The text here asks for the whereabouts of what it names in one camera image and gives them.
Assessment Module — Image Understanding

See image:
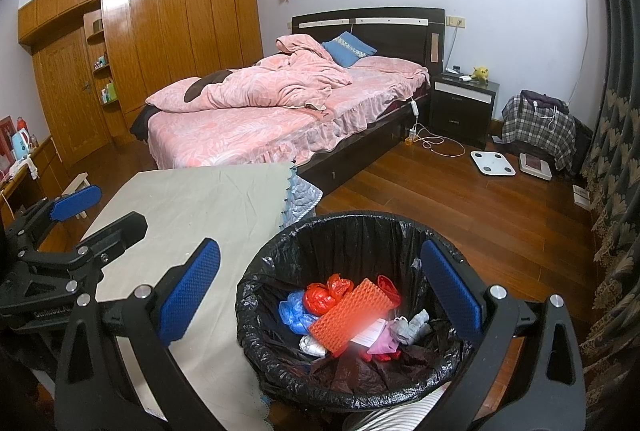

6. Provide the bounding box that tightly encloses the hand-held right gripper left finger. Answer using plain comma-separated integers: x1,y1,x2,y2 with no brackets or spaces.
54,237,223,431

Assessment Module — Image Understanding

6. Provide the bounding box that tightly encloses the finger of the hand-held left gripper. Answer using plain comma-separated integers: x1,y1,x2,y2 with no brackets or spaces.
25,210,148,283
5,186,103,257

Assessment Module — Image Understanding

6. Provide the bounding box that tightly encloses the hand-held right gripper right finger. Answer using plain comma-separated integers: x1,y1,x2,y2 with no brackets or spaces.
420,238,587,431

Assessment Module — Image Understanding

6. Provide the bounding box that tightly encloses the grey sock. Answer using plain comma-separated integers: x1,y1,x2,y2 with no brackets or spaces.
392,309,431,346

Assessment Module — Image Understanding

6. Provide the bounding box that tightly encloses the red plastic bag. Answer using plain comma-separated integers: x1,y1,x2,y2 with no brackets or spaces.
376,274,401,307
304,282,335,316

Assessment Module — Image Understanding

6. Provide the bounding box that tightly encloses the pink packet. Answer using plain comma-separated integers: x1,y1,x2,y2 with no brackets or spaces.
362,328,403,362

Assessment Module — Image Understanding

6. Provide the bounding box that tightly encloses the blue plastic bag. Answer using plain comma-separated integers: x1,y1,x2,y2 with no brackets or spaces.
277,290,321,337

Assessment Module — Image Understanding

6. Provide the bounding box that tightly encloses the orange knitted cloth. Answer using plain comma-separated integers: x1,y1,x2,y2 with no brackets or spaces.
307,278,401,357

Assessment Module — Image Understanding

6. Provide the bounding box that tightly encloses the orange-red plastic bag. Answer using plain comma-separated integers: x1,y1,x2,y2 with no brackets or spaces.
326,273,357,301

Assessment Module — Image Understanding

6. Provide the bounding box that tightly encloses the trash bin with black bag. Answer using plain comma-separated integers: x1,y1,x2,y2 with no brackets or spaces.
235,211,506,414

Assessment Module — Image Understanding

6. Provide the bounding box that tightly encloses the white tissue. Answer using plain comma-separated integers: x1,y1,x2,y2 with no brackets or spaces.
299,335,328,357

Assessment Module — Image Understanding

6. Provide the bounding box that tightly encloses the small wooden stool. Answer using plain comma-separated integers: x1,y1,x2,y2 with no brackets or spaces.
67,172,96,219

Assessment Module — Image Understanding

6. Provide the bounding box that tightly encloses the wooden sideboard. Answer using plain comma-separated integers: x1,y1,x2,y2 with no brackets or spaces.
0,136,68,232

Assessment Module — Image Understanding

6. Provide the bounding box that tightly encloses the grey tablecloth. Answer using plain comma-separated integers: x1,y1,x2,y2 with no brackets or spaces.
35,162,296,431

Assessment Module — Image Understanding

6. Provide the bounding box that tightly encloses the wooden door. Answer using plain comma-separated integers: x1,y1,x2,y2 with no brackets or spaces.
30,24,111,167

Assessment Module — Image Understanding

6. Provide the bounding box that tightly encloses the dark cloth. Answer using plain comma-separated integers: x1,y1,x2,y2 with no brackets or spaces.
130,104,163,142

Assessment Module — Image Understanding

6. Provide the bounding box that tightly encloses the white bathroom scale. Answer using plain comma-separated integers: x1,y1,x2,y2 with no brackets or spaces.
470,150,517,178

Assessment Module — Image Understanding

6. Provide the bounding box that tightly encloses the light blue quilted cloth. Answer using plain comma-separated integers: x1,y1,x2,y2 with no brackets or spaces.
277,164,323,232

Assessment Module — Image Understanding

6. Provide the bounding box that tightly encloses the scale with dark top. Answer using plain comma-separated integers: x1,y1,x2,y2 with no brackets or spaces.
518,152,553,181

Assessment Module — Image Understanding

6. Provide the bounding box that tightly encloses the dark wooden bed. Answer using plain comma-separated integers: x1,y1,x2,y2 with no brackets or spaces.
131,8,447,192

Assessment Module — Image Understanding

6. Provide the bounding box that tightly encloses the dark brown cushion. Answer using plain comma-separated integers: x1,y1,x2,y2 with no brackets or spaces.
183,68,236,103

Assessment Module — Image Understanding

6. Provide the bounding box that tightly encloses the dark nightstand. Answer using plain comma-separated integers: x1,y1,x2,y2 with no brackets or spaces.
430,74,501,148

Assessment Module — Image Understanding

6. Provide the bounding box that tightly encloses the plaid cloth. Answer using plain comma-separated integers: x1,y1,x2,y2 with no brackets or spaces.
501,94,577,172

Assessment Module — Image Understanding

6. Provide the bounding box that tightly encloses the wooden wardrobe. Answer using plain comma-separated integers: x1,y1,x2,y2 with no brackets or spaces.
17,0,265,164

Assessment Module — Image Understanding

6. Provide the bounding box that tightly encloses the pink quilt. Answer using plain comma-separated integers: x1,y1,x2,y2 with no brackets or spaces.
145,34,353,114

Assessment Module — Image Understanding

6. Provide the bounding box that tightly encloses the dark garment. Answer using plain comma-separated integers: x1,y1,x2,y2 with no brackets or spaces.
520,90,571,114

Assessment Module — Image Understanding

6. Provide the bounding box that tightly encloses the pink pillow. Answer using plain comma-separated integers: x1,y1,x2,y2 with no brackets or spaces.
352,56,430,79

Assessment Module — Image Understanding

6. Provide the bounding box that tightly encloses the dark patterned curtain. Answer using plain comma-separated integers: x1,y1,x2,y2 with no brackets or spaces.
575,0,640,431

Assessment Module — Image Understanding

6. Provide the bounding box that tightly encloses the blue pillow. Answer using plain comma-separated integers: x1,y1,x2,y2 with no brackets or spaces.
321,32,377,66

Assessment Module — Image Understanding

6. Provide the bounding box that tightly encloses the red picture frame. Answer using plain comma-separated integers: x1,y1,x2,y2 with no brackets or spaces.
0,116,16,167

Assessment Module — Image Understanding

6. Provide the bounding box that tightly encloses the white adapter with cable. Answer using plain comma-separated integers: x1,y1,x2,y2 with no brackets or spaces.
406,126,466,158

